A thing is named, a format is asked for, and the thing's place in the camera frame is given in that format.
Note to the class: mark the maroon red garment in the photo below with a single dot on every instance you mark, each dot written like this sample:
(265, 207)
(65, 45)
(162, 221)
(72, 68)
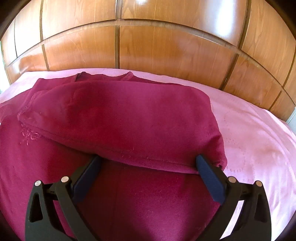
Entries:
(148, 135)

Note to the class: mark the pink bed sheet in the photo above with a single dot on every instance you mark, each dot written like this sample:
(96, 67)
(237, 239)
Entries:
(257, 145)

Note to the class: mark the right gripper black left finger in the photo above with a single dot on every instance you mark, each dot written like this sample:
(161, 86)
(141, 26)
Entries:
(42, 220)

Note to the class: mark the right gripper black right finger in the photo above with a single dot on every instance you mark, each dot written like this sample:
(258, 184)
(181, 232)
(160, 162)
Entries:
(254, 221)

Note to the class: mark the wooden panelled headboard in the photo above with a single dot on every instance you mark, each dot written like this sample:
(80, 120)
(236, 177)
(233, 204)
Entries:
(241, 47)

